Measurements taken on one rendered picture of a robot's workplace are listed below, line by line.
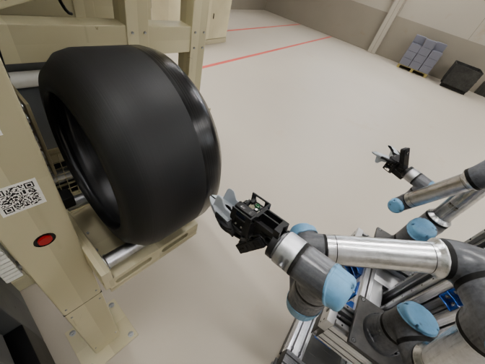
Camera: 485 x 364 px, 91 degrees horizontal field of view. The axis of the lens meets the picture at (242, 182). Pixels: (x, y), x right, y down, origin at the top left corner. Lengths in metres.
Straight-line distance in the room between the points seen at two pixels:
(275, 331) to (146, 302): 0.84
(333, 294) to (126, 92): 0.55
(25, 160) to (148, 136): 0.23
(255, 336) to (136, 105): 1.54
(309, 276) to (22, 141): 0.57
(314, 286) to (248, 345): 1.31
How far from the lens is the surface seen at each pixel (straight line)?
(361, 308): 1.27
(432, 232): 1.47
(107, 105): 0.55
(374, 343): 1.21
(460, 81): 10.94
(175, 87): 0.62
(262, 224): 0.50
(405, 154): 1.52
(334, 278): 0.48
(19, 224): 0.72
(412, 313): 1.09
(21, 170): 0.63
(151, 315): 1.75
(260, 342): 1.79
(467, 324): 0.76
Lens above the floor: 1.67
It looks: 43 degrees down
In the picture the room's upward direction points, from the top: 18 degrees clockwise
